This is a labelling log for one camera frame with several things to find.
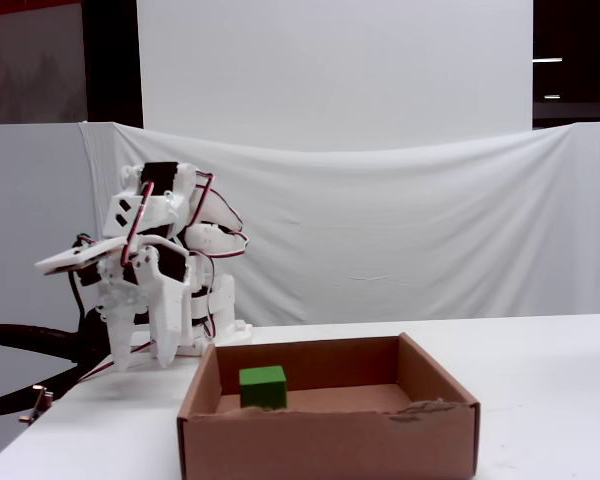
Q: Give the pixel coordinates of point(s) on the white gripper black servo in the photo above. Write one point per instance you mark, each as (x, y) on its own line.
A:
(166, 305)

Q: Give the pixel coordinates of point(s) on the green cube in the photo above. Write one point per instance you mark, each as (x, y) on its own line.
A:
(262, 387)

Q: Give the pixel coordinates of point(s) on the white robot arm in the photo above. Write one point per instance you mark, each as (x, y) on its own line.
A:
(215, 212)

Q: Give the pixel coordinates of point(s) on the brown cardboard box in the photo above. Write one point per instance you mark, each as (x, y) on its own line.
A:
(330, 445)

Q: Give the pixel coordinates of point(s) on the grey partition panel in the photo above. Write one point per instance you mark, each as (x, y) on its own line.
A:
(25, 200)

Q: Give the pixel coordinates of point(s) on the white cloth backdrop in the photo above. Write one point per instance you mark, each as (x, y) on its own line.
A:
(405, 225)

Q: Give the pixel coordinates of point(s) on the dark brown cabinet door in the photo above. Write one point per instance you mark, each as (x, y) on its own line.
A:
(35, 60)

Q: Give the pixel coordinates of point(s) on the white background board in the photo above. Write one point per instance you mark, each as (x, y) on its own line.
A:
(330, 65)

